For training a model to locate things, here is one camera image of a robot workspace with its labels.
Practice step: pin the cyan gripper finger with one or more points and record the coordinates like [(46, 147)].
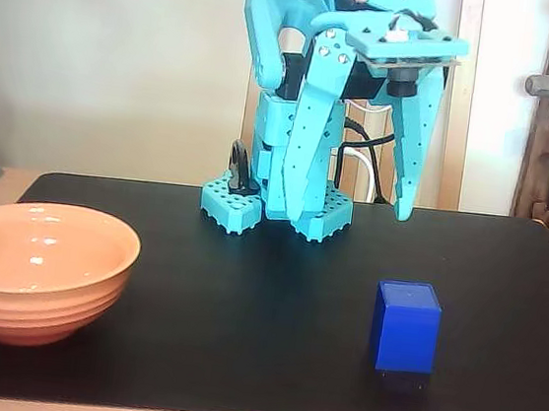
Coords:
[(411, 156)]

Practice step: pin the cyan gripper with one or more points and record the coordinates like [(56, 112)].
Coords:
[(332, 55)]

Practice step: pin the blue cube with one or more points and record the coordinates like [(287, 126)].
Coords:
[(406, 329)]

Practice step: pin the orange bowl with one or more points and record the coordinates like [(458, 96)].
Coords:
[(33, 277)]

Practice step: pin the black mat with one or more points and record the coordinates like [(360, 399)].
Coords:
[(238, 350)]

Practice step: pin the cyan wrist camera mount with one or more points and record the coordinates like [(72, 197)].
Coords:
[(411, 47)]

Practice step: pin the cyan perforated base plate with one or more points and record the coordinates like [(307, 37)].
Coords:
[(220, 204)]

